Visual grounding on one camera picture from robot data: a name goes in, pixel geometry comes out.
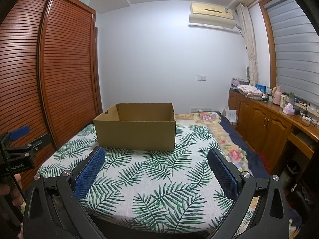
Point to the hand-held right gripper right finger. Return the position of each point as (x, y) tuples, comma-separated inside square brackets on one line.
[(223, 173)]

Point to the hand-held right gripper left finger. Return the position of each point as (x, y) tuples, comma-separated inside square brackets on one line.
[(89, 170)]

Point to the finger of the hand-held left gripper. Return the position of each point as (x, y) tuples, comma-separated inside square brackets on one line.
[(18, 132), (38, 142)]

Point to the brown cardboard box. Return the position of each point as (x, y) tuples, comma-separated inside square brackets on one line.
[(134, 134)]

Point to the person's left hand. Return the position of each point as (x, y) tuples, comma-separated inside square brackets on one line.
[(17, 191)]

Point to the floral blanket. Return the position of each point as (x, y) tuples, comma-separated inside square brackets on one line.
[(224, 142)]

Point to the dark blue blanket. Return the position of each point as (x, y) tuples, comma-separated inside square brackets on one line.
[(246, 149)]

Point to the white paper bag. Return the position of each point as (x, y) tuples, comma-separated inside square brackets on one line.
[(229, 116)]

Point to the green leaf print cloth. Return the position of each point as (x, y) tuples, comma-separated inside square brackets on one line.
[(149, 179)]

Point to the wooden cabinet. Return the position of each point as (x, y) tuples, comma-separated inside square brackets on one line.
[(259, 124)]

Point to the wooden louvered wardrobe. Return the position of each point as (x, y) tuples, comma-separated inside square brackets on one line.
[(49, 79)]

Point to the dark trash bin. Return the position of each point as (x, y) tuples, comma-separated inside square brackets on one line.
[(292, 173)]

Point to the folded floral cloth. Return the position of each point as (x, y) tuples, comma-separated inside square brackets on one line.
[(250, 90)]

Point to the pink tissue box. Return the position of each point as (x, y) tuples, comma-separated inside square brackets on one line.
[(288, 109)]

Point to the purple wrapped pack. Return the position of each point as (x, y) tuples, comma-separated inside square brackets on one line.
[(239, 83)]

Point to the small blue box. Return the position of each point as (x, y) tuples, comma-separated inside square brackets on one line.
[(260, 88)]

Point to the pink thermos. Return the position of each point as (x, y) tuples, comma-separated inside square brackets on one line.
[(277, 95)]

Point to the white power strip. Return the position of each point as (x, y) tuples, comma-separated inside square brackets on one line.
[(306, 117)]

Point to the green bottle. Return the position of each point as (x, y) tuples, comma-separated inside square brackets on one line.
[(291, 97)]

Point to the small white fan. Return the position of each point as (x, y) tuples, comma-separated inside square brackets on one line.
[(248, 72)]

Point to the cream curtain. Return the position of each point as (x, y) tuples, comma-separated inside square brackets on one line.
[(250, 44)]

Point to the white wall socket strip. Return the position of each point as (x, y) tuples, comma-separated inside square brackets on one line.
[(201, 109)]

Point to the white wall switch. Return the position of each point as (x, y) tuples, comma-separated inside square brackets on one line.
[(201, 78)]

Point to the white wall air conditioner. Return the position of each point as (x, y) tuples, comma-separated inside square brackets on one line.
[(211, 16)]

